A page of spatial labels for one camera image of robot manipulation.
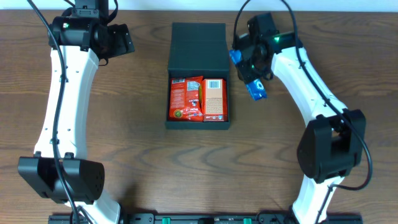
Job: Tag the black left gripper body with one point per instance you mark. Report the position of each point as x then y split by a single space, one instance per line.
111 43

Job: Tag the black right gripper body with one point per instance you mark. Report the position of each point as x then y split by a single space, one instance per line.
245 72

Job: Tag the blue Oreo cookie pack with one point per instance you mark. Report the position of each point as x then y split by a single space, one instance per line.
246 74

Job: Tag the dark green box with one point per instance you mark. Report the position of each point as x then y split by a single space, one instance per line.
198 49

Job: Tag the red carton box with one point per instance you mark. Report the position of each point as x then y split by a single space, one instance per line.
214 104

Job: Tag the red Hacks candy bag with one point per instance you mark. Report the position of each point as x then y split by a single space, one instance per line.
185 102

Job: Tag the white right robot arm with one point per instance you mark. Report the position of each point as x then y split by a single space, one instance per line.
331 145

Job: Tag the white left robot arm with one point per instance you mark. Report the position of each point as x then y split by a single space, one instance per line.
59 168

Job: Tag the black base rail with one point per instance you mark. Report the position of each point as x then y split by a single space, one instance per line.
205 218

